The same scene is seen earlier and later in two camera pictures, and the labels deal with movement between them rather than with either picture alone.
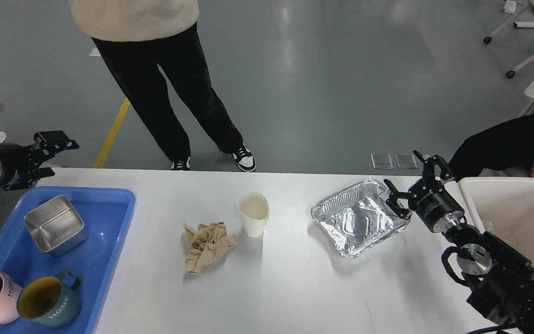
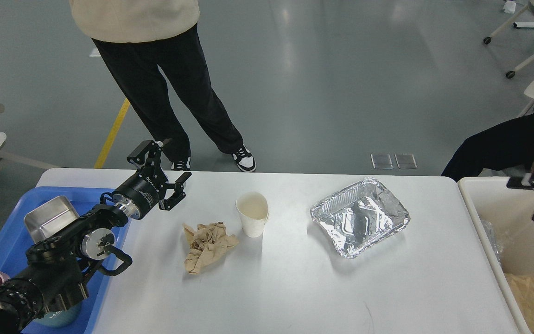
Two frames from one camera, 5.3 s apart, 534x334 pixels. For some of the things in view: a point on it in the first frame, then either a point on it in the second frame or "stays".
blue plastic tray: x=107 y=214 stays
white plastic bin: x=525 y=214 stays
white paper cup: x=253 y=209 stays
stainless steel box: x=56 y=227 stays
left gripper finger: x=47 y=144 to x=148 y=154
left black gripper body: x=8 y=165 to x=138 y=196
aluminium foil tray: x=359 y=217 stays
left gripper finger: x=28 y=177 to x=178 y=194
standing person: x=137 y=37 stays
